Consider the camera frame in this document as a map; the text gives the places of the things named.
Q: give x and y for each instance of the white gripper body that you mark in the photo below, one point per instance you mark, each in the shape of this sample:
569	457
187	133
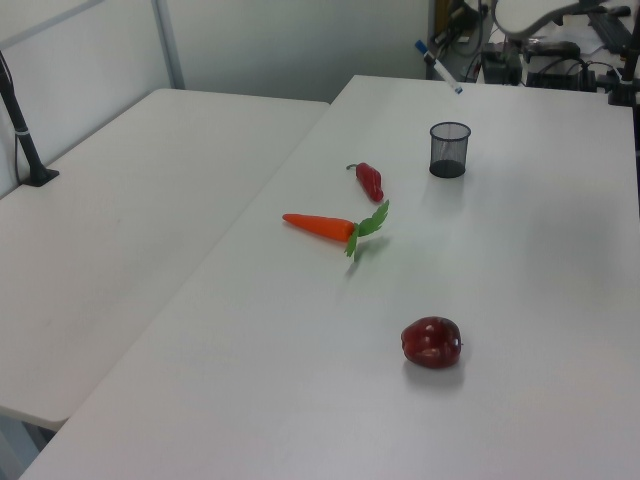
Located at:
452	25

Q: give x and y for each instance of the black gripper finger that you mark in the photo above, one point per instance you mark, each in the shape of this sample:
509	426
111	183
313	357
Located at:
428	57

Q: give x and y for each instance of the white marker with blue cap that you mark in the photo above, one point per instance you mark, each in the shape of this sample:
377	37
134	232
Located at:
442	72

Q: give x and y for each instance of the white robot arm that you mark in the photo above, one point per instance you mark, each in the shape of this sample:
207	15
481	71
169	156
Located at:
525	15

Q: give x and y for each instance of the black equipment box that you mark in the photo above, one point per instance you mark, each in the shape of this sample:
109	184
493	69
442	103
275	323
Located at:
500	65

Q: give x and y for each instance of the black mesh pen cup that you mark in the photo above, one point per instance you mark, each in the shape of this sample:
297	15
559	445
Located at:
450	150

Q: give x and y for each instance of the black electronic device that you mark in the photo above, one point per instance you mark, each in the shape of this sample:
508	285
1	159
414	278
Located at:
550	48

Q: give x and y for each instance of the red toy chili pepper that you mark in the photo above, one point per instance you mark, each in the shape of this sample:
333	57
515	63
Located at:
370	182

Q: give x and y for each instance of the black clamp stand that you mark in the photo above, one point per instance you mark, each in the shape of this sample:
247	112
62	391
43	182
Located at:
625	85

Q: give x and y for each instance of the orange toy carrot with leaves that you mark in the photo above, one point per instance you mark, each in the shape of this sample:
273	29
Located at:
320	226

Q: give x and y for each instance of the dark red toy apple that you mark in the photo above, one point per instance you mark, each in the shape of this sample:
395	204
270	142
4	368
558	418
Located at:
431	342

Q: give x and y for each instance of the white side table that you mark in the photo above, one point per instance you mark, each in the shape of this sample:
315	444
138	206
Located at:
125	200

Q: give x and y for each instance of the black camera pole with base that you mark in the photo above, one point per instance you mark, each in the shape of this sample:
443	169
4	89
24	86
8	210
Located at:
22	135

